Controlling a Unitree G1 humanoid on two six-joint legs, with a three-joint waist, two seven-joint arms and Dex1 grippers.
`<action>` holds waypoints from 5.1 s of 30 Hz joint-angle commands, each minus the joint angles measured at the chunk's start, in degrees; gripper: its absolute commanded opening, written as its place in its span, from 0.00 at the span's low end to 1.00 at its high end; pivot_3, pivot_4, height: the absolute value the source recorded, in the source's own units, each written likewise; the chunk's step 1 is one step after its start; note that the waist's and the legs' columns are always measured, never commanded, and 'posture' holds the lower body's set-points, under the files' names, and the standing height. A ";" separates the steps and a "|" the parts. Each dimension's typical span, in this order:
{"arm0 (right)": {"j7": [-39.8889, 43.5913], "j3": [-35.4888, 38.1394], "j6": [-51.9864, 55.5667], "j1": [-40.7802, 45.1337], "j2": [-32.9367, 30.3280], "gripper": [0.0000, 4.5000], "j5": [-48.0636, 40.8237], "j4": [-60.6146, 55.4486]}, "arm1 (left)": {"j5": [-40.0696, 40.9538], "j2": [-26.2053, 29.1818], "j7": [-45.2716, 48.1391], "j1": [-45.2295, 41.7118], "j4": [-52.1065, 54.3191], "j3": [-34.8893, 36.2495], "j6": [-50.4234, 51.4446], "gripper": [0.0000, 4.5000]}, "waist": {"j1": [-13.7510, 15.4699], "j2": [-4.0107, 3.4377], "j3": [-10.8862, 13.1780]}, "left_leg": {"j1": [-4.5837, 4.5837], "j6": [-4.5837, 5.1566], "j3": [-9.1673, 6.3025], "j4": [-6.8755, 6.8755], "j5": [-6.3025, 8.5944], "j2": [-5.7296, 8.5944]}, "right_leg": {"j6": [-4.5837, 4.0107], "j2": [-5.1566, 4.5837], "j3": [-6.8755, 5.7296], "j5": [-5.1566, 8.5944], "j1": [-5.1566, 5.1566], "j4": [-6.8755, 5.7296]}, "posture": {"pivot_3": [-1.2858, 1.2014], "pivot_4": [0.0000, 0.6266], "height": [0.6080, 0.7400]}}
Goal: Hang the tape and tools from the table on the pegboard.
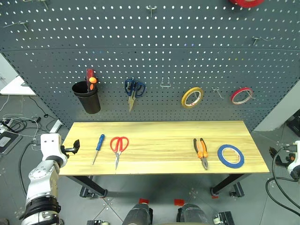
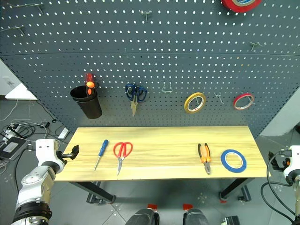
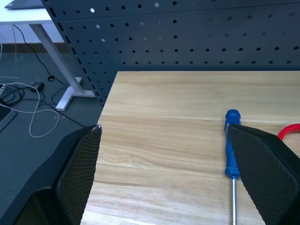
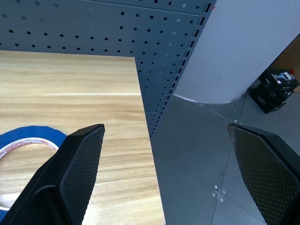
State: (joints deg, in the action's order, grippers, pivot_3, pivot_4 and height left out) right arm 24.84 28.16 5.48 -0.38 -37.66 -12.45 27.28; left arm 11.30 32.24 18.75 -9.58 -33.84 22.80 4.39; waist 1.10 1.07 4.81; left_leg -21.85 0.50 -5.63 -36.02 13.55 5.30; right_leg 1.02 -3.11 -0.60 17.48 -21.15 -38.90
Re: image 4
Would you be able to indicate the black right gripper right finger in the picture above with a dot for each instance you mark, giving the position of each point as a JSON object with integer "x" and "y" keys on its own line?
{"x": 264, "y": 173}

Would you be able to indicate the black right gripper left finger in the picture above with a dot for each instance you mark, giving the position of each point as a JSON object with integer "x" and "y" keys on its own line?
{"x": 70, "y": 173}

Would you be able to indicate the grey pegboard panel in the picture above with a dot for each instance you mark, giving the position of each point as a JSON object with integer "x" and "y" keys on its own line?
{"x": 131, "y": 35}

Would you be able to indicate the blue tape roll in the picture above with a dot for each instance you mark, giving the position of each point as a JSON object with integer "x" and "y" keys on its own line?
{"x": 28, "y": 138}

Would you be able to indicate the black equipment box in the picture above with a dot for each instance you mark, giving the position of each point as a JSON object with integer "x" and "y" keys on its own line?
{"x": 273, "y": 90}

